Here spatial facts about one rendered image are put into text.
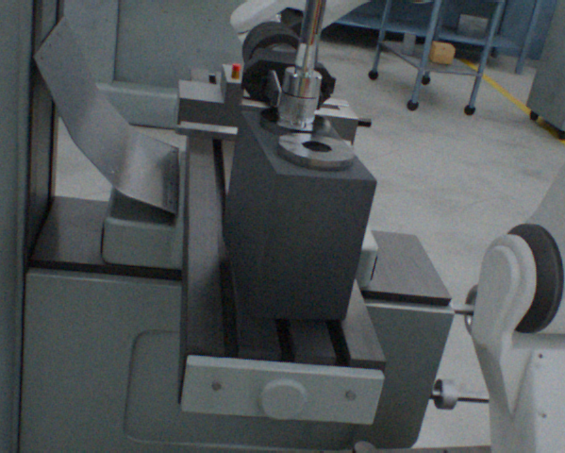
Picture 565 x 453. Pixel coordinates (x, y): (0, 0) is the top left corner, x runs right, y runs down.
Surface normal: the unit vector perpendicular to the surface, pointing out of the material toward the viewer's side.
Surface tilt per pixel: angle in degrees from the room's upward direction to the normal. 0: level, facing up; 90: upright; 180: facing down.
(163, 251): 90
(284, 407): 90
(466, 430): 0
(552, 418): 54
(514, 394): 84
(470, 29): 90
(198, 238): 0
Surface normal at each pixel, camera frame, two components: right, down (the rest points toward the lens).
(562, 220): -0.95, -0.05
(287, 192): 0.24, 0.44
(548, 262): -0.46, -0.29
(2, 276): 0.73, 0.37
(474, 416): 0.17, -0.90
